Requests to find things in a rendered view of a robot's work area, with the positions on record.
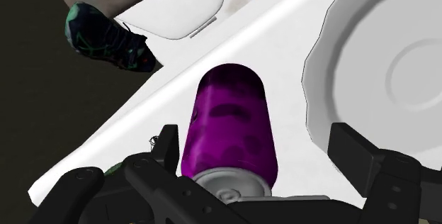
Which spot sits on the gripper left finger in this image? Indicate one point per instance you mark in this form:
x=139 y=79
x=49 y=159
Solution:
x=162 y=188

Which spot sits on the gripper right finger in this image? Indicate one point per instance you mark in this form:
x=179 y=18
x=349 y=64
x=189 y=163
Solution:
x=393 y=181

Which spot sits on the purple drink can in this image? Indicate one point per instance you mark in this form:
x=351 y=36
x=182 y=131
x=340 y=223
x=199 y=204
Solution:
x=228 y=130

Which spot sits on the white plate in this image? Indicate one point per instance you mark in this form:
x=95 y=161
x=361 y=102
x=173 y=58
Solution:
x=376 y=64

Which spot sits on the dark sneaker with green trim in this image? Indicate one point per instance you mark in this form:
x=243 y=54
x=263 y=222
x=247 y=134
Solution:
x=100 y=36

